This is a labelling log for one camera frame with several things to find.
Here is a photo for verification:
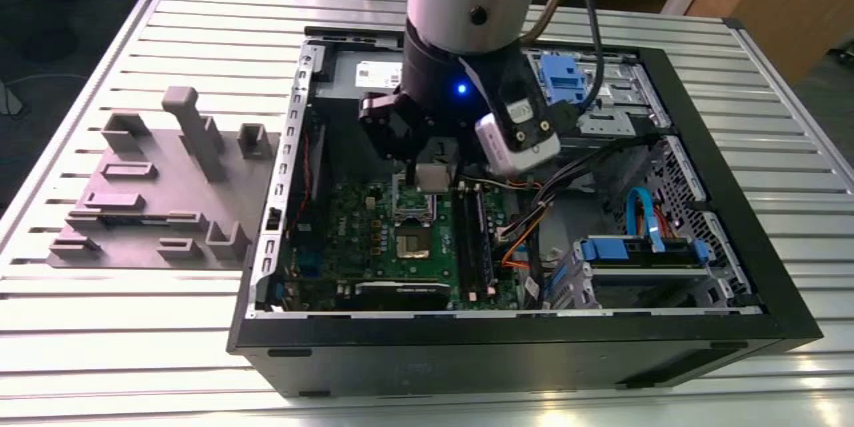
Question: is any blue flat data cable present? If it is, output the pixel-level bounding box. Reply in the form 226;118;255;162
626;186;669;253

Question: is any black RAM slot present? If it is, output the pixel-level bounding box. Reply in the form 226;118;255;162
451;185;476;298

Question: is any CPU socket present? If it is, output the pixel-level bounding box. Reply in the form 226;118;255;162
391;225;436;262

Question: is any CPU with silver top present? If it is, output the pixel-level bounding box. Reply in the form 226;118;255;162
414;160;458;194

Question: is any black graphics card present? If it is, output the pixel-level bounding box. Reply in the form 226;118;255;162
332;279;452;312

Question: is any grey power supply unit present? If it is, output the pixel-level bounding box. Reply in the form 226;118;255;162
312;49;428;183

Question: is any black cable bundle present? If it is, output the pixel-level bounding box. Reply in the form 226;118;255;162
496;134;669;243

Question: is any red data cable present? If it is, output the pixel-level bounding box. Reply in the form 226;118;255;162
651;202;681;244

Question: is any RAM stick with gold contacts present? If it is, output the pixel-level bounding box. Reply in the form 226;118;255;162
96;215;172;226

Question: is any black camera cable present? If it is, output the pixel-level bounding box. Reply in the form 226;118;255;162
563;0;609;116

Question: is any black PC case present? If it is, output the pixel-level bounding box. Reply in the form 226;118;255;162
226;24;823;398

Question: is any hard disk in blue carrier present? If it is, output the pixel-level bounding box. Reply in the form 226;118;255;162
576;236;713;271

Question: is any grey metal drive cage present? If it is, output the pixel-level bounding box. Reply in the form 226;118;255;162
526;49;673;163

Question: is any green motherboard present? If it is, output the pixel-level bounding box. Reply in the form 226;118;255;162
286;179;526;311

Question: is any blue plastic drive latch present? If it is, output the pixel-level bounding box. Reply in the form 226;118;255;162
540;55;588;91
552;86;598;111

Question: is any orange wire bundle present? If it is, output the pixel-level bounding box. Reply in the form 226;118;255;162
499;229;539;273

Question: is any red twisted wire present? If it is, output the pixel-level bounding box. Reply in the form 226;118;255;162
287;129;318;234

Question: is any wooden cabinet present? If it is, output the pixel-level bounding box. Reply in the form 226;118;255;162
686;0;854;83

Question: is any grey parts rack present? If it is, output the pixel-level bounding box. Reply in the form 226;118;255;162
44;85;282;271

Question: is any rounded white labelled wrist camera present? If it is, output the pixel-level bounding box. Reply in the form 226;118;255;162
474;54;563;177

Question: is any grey metal disk bay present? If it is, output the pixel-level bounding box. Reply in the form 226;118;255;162
543;241;766;313

